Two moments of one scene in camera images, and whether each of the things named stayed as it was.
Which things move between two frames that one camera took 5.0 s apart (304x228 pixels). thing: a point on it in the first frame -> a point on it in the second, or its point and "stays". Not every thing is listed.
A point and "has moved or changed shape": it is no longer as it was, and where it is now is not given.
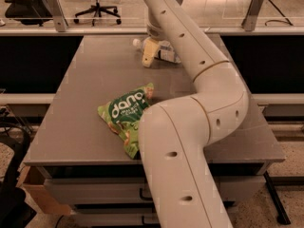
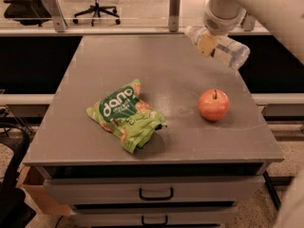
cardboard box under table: x=32 y=180 stays
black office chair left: x=29 y=10 stays
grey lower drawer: x=127 y=216 stays
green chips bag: x=123 y=114 has moved or changed shape
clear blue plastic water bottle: x=164 y=51 -> x=230 y=51
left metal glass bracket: x=52 y=1 stays
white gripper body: x=154 y=32 -> x=218 y=25
